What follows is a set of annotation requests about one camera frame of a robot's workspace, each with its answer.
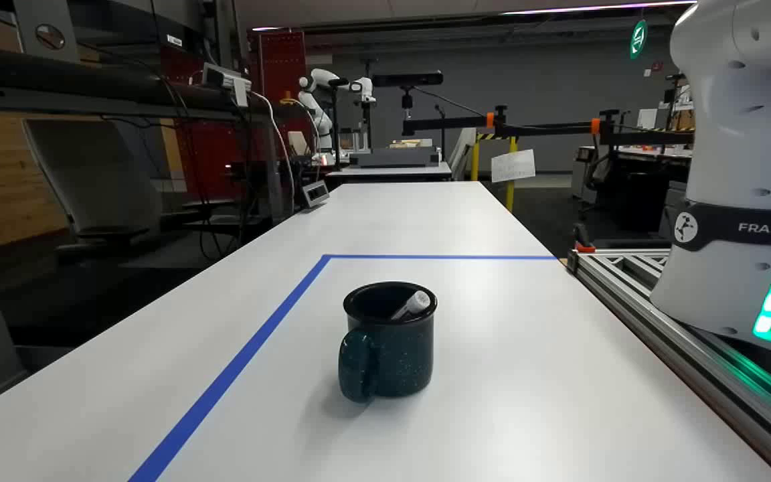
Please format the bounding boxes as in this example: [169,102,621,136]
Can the blue tape line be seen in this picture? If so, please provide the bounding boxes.
[128,251,551,482]

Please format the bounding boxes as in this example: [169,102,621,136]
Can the white marker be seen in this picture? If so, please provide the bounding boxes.
[394,290,432,319]

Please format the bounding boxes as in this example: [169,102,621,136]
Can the dark speckled enamel mug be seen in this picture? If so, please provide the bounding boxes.
[338,280,437,402]

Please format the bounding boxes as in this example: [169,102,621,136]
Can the green round sign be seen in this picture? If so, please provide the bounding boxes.
[629,18,649,59]

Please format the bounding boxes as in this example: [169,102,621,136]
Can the white paper sign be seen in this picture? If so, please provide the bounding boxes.
[489,149,535,181]

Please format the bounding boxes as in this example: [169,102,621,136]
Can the black bar with orange clamps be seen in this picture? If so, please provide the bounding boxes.
[401,105,693,145]

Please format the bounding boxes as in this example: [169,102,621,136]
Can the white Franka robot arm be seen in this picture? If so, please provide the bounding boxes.
[651,0,771,350]

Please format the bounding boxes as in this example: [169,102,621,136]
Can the grey monitor on stand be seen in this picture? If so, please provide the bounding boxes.
[28,120,163,235]

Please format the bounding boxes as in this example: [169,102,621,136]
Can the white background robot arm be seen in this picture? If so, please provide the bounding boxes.
[298,67,376,153]

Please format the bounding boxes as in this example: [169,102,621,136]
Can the aluminium rail frame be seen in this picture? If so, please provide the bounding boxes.
[566,248,771,464]

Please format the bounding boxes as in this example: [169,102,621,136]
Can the red cabinet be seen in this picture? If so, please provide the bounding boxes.
[177,27,306,197]

